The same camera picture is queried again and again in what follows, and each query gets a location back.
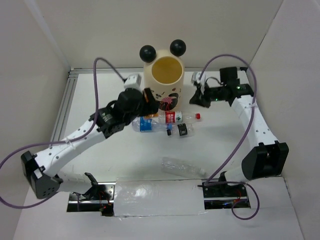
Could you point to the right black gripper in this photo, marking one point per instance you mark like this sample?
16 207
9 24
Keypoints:
200 98

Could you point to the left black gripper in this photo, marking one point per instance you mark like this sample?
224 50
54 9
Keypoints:
152 104

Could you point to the orange juice bottle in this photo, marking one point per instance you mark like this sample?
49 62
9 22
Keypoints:
151 105

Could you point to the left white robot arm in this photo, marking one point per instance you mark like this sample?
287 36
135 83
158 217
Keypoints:
43 169

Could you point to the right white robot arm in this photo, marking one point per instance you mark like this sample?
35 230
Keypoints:
267 155

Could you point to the cream bin with black ears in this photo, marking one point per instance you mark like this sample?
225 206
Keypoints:
163 73

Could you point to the blue label crushed bottle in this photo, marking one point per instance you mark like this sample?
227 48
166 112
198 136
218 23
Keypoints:
148 125

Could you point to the red label clear bottle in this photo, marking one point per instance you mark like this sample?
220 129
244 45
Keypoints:
179 117

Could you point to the black label black cap bottle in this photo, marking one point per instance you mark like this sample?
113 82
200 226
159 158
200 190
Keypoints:
182 130

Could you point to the clear unlabelled plastic bottle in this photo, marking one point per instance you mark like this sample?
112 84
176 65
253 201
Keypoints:
182 168

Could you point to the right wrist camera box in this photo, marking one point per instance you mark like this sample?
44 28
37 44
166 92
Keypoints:
198 79

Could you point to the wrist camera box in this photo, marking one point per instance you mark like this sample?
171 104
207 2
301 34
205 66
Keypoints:
198 79
133 81

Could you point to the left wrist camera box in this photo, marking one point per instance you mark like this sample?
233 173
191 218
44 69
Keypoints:
133 81

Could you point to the aluminium frame rail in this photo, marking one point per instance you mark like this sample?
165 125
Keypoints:
65 106

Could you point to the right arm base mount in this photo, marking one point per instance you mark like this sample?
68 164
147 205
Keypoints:
224 196

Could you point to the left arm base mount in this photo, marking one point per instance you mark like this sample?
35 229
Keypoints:
99 198

